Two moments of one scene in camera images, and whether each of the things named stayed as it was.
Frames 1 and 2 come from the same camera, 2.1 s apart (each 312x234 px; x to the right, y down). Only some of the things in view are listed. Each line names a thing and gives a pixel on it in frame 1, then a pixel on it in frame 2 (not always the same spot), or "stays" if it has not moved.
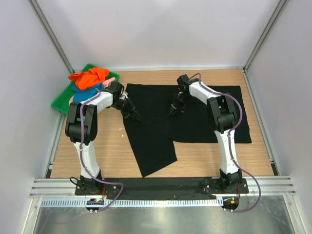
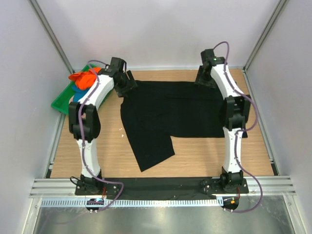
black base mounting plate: x=101 y=185 stays
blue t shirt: x=79 y=95 stays
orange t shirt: x=90 y=78 stays
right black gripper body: x=180 y=101 → x=204 y=79
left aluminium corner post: x=52 y=34 stays
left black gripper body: x=126 y=107 → x=127 y=84
